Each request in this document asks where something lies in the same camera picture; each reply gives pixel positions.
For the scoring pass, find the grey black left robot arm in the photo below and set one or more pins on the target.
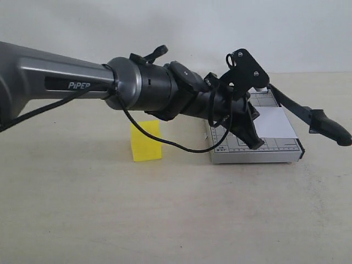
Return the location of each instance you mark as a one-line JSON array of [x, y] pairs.
[[34, 81]]

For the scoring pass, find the black cutter blade lever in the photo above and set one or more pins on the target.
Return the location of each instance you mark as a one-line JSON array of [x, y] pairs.
[[316, 119]]

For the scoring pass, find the grey paper cutter base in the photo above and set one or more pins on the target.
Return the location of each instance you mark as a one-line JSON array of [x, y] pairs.
[[232, 150]]

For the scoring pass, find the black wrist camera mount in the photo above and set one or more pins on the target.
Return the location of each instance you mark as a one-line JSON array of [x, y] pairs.
[[244, 72]]

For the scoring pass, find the yellow cube block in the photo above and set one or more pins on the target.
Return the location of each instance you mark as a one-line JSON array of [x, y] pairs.
[[143, 148]]

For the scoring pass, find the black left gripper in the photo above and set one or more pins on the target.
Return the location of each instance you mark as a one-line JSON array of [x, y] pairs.
[[225, 101]]

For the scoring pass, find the white paper sheet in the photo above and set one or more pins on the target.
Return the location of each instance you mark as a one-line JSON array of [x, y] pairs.
[[272, 122]]

